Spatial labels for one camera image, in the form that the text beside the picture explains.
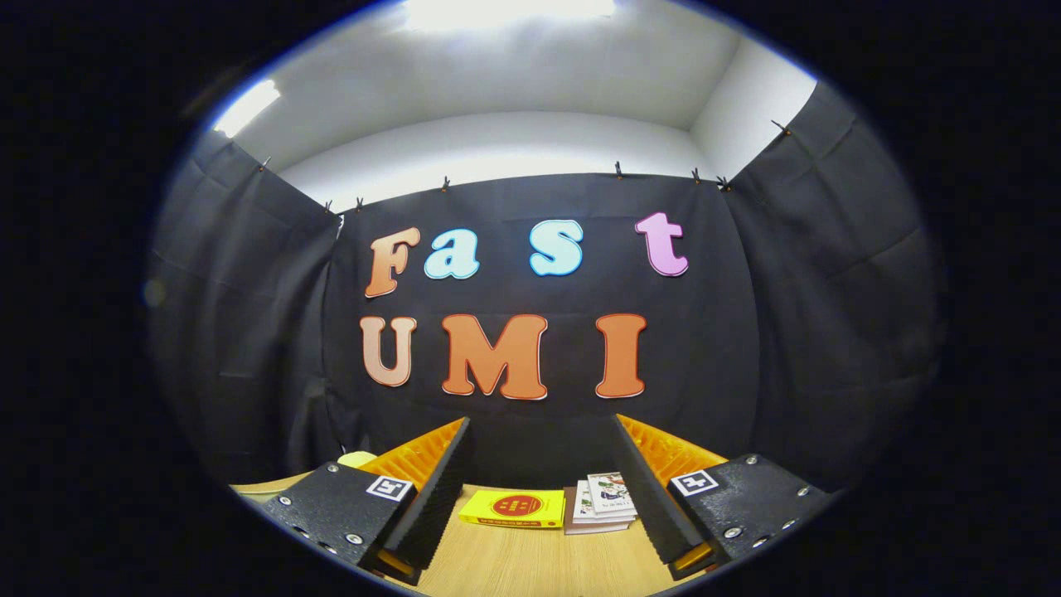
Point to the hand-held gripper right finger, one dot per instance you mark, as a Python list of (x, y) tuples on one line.
[(651, 497)]

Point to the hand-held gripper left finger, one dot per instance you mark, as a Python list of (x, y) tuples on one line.
[(435, 497)]

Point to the white paperback book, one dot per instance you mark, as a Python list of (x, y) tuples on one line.
[(580, 527), (583, 502)]

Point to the yellow book with red circle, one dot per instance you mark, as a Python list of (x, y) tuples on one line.
[(514, 507)]

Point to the yellow round bun toy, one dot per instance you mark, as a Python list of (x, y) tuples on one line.
[(356, 458)]

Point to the ceiling light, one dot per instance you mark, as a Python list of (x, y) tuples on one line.
[(245, 106), (506, 12)]

